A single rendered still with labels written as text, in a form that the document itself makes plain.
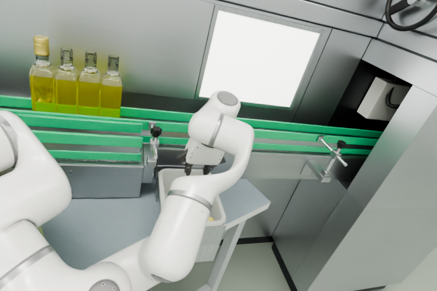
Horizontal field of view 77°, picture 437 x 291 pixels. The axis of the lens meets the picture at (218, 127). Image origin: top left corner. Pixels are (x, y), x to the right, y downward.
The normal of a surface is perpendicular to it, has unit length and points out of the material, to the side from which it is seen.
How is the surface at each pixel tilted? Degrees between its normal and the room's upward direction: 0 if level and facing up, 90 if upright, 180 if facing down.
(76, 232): 0
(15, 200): 36
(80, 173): 90
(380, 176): 90
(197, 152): 105
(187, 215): 31
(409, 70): 90
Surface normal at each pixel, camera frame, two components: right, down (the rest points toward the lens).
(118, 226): 0.24, -0.84
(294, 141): 0.25, 0.53
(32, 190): 0.67, -0.44
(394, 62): -0.94, -0.07
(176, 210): -0.19, -0.60
